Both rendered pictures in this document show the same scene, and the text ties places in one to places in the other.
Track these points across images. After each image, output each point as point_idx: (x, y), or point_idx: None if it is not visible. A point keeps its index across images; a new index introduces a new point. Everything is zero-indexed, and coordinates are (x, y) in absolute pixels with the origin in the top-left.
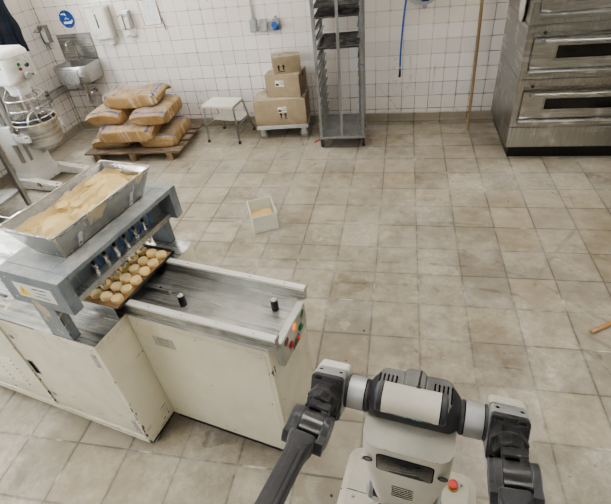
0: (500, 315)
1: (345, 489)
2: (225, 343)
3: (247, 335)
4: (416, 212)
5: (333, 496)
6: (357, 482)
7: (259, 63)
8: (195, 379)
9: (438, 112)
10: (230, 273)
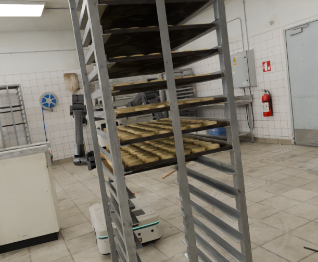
0: (129, 185)
1: (92, 211)
2: (22, 158)
3: (34, 147)
4: (77, 179)
5: (87, 237)
6: (96, 208)
7: None
8: None
9: (71, 157)
10: (11, 147)
